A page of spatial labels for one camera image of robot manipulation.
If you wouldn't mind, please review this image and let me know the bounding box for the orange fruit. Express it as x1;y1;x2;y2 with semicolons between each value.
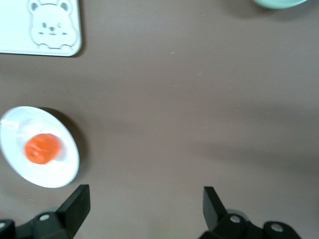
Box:
24;133;62;165

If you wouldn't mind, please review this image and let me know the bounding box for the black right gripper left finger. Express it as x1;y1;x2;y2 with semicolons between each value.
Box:
0;184;91;239

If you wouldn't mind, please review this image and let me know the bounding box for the white round plate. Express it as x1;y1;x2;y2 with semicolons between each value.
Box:
0;106;80;189

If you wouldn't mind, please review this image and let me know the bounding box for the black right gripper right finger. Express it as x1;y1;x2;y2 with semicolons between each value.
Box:
198;186;302;239

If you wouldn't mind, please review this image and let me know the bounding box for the cream tray with bear print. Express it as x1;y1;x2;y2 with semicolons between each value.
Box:
0;0;82;57

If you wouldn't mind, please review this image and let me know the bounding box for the pale green bowl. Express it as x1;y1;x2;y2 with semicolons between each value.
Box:
250;0;310;10

